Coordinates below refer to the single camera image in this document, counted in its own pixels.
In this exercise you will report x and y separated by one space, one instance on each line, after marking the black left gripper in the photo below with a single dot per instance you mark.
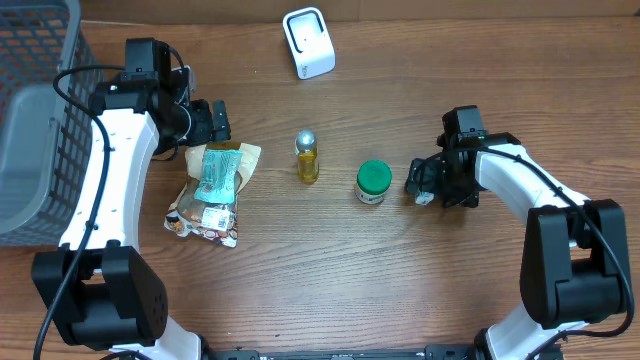
219 121

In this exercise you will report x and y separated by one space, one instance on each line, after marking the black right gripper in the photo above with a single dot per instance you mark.
428 171

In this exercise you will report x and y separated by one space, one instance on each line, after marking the teal white tissue pack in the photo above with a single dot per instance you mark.
424 198

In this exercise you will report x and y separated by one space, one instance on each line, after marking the brown snack pouch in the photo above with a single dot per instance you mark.
207 206

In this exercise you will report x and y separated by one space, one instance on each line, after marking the green lid white jar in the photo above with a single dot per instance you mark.
373 180

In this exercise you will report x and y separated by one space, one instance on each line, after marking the yellow oil bottle silver cap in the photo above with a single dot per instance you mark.
306 150

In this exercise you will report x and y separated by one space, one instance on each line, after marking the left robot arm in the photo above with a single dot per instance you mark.
98 290

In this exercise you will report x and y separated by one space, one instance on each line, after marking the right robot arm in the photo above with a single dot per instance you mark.
575 277

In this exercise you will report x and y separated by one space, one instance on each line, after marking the white barcode scanner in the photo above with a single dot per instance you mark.
309 42

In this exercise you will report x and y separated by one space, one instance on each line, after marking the grey plastic mesh basket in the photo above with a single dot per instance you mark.
45 141

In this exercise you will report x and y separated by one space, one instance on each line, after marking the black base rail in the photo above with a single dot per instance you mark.
345 355

